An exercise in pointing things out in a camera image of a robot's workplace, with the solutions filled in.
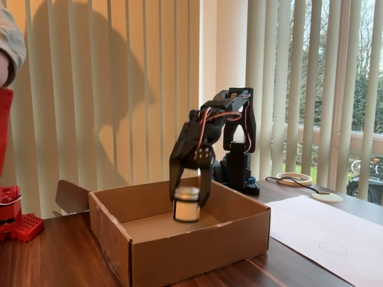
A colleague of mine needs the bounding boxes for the thin black grommet cable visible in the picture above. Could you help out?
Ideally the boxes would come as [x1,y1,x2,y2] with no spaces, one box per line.
[265,176,323,195]

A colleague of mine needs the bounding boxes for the blue black table clamp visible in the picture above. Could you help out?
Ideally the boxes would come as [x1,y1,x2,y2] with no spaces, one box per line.
[209,157,224,182]

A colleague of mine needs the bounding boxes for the red servo wire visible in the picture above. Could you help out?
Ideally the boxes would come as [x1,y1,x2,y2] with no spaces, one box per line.
[194,92,252,159]

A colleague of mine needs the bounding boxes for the brown cardboard box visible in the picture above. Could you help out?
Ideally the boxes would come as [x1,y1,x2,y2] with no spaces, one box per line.
[52,175,272,287]

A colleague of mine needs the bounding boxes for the black parked car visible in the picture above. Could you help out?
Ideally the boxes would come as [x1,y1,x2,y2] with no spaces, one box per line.
[346,175,383,206]

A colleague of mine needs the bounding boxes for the red leader robot arm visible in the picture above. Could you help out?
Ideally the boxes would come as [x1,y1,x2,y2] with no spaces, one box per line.
[0,88,23,242]

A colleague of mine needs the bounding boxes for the white paper sheet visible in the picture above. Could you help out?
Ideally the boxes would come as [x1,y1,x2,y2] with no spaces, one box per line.
[265,194,383,287]

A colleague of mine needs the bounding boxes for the white round desk grommet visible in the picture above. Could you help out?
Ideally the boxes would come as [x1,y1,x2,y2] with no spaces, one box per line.
[311,191,344,204]

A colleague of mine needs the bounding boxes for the person's hand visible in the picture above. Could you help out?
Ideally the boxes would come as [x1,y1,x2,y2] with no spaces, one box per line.
[0,51,15,88]

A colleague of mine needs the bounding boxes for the parked bicycle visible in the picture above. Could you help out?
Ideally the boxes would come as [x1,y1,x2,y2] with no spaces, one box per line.
[348,157,383,176]

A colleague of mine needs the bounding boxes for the jar with silver lid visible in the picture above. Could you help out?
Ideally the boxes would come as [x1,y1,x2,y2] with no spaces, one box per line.
[172,186,201,223]

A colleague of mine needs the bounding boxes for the red perforated base block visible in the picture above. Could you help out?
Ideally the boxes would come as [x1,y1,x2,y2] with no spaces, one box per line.
[11,212,45,242]

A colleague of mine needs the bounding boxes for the light fabric sleeve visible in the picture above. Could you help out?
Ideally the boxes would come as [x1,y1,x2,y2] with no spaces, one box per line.
[0,5,27,87]

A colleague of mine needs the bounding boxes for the white vertical window blinds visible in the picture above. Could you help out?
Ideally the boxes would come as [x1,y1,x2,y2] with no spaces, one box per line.
[247,0,383,207]

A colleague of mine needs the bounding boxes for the cream vertical blinds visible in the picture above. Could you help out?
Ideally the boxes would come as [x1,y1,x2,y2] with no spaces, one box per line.
[0,0,200,219]

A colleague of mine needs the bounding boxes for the beige masking tape roll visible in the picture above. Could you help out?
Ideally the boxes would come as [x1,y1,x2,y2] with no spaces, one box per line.
[275,172,313,187]

